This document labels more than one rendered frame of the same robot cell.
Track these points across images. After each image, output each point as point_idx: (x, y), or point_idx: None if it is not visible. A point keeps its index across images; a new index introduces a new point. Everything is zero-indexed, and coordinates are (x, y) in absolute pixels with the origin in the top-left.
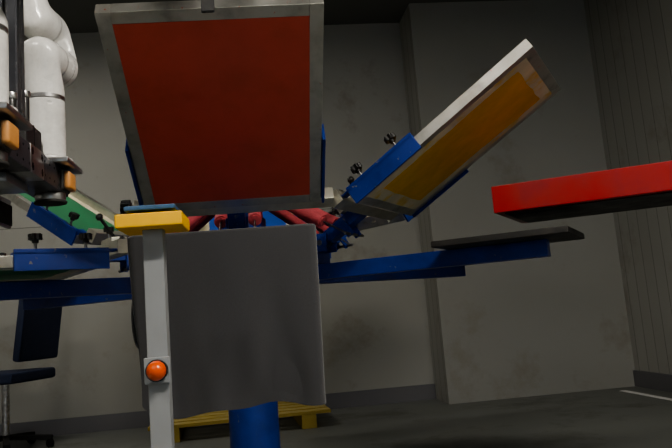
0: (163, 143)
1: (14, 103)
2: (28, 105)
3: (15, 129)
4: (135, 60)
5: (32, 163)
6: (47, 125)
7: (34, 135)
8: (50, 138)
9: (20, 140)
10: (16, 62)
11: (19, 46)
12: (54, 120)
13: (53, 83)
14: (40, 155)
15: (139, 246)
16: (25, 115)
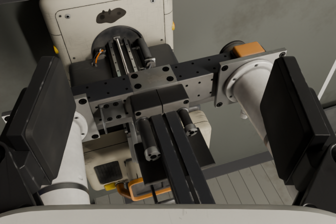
0: None
1: (190, 120)
2: (150, 138)
3: (249, 51)
4: None
5: (168, 69)
6: (79, 151)
7: (159, 97)
8: (75, 137)
9: (205, 71)
10: (197, 162)
11: (196, 185)
12: (73, 155)
13: (79, 201)
14: (144, 85)
15: None
16: (150, 130)
